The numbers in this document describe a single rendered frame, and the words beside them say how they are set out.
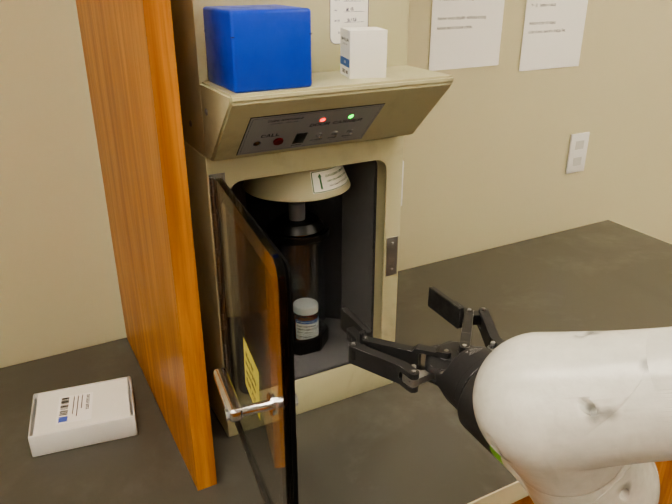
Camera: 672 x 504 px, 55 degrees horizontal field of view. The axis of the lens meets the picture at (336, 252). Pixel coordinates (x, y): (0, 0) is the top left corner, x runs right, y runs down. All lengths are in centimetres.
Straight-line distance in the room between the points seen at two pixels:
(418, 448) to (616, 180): 130
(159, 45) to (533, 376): 52
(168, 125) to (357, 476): 58
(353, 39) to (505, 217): 109
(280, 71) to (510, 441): 49
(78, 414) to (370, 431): 48
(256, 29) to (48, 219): 69
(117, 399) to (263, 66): 64
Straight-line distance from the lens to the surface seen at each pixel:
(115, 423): 113
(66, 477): 111
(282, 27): 79
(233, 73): 77
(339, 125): 89
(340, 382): 115
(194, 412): 94
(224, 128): 80
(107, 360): 136
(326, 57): 94
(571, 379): 49
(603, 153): 207
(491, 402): 50
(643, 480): 61
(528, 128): 182
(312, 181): 99
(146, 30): 76
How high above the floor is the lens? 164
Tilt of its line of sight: 24 degrees down
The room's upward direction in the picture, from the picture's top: straight up
